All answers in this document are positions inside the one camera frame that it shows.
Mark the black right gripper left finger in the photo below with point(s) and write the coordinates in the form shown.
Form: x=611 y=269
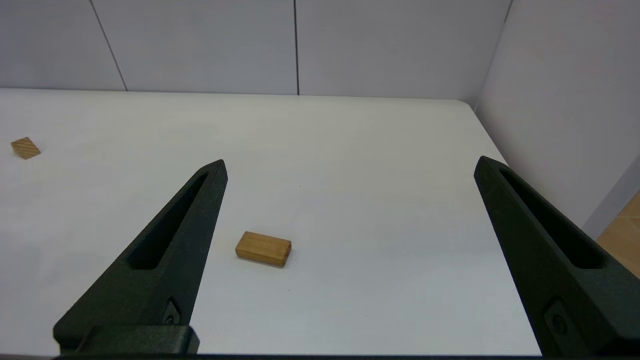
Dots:
x=150 y=295

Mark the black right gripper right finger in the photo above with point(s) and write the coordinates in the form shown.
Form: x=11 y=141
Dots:
x=580 y=300

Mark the rectangular wooden building block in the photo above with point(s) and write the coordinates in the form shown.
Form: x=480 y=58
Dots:
x=262 y=247

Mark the triangular wooden building block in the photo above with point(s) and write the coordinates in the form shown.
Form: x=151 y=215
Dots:
x=25 y=148

